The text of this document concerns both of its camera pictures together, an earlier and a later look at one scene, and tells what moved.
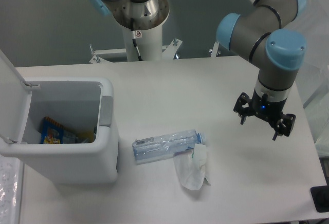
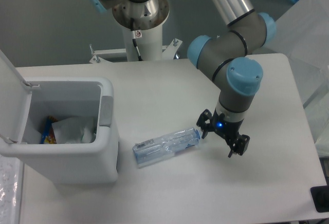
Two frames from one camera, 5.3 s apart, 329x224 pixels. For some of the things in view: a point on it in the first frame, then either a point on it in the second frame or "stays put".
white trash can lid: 15,95 stays put
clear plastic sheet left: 9,180 stays put
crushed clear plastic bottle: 149,149 stays put
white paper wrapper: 190,167 -> 75,130
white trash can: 78,104 stays put
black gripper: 270,110 -> 229,130
